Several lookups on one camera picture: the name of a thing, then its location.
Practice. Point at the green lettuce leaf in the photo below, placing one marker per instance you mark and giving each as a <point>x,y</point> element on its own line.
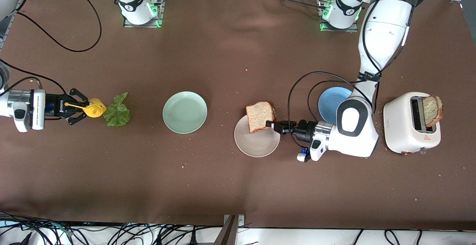
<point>117,115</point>

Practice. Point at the white toaster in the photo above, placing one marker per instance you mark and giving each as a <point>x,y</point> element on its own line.
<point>398,129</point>

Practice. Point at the yellow mustard squeeze bottle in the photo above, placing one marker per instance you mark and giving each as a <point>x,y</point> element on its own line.
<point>96,109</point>

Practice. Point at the metal table bracket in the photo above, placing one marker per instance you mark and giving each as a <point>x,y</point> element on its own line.
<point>228,234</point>

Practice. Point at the pale green plate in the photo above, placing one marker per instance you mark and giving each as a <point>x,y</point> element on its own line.
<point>185,112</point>

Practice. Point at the brown bread slice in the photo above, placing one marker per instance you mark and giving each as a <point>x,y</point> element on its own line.
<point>258,116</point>
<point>432,111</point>

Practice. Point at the blue plate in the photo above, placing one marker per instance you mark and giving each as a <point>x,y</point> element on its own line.
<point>329,103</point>

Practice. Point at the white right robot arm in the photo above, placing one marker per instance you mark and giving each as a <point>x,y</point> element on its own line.
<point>134,3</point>

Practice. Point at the beige plate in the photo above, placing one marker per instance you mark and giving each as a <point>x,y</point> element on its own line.
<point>256,144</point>

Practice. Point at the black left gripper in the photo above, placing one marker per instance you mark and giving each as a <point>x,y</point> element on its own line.
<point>305,130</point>

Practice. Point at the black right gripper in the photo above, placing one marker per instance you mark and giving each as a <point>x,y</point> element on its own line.
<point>60,106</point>

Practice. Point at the brown table cloth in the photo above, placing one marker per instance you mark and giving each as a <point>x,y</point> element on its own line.
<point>297,185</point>

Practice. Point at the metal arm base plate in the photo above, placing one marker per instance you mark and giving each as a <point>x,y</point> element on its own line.
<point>141,25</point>
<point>338,30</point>

